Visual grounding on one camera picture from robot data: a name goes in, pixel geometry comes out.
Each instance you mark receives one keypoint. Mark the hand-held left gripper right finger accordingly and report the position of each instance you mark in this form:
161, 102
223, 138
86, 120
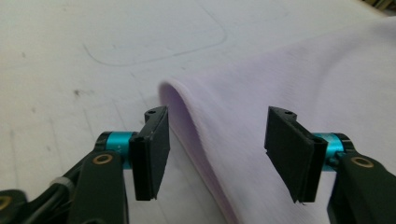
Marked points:
295, 155

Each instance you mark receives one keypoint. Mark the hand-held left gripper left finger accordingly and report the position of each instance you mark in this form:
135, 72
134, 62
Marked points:
149, 161

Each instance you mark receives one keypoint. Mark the lilac printed towel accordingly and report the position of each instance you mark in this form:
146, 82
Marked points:
243, 109

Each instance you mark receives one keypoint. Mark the white grid mat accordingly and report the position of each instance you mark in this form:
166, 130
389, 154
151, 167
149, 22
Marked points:
62, 46

